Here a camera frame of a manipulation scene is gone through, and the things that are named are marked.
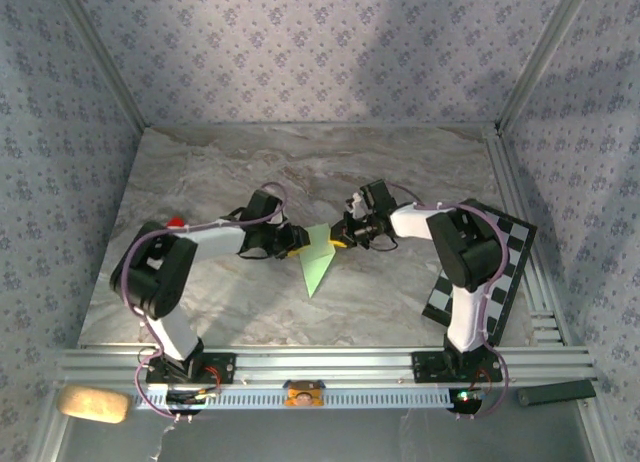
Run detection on light green paper sheet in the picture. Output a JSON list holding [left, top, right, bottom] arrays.
[[298, 223, 337, 299]]

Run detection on cartoon face sticker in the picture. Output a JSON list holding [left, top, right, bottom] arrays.
[[283, 379, 326, 408]]

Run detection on black and white checkerboard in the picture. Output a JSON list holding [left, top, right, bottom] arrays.
[[421, 197, 539, 347]]

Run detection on small black circuit board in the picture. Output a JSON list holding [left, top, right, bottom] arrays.
[[164, 389, 221, 409], [447, 387, 489, 413]]

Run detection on beige sponge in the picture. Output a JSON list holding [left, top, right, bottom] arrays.
[[56, 384, 132, 425]]

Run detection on black flat bar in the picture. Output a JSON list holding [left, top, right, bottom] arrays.
[[516, 379, 598, 407]]

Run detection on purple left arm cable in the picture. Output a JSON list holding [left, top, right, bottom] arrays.
[[122, 181, 290, 423]]

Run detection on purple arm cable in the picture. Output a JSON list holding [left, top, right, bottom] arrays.
[[382, 181, 510, 423], [122, 181, 290, 423]]

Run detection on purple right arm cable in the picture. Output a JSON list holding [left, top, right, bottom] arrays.
[[382, 181, 510, 423]]

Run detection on aluminium front rail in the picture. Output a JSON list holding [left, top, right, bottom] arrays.
[[54, 345, 596, 389]]

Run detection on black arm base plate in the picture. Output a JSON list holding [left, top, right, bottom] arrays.
[[410, 350, 504, 384], [144, 352, 237, 385]]

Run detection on aluminium side rail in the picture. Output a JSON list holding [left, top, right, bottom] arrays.
[[482, 124, 569, 346]]

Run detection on white slotted cable duct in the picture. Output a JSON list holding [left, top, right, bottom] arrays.
[[134, 385, 451, 411]]

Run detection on aluminium frame post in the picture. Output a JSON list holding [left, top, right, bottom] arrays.
[[52, 0, 151, 132], [496, 0, 595, 134]]

